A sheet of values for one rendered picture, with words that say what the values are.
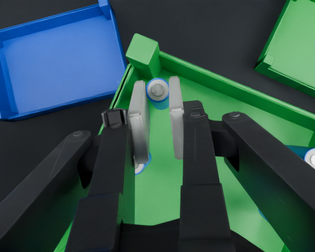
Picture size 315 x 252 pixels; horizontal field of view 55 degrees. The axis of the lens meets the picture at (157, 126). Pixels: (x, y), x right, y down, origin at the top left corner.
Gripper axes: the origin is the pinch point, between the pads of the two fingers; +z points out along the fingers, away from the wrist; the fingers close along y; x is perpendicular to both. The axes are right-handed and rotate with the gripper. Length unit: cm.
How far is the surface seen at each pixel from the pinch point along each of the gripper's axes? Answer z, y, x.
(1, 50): 56, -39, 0
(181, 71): 9.5, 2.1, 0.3
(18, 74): 53, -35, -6
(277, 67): 51, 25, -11
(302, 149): 3.5, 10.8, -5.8
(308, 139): 8.4, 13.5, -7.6
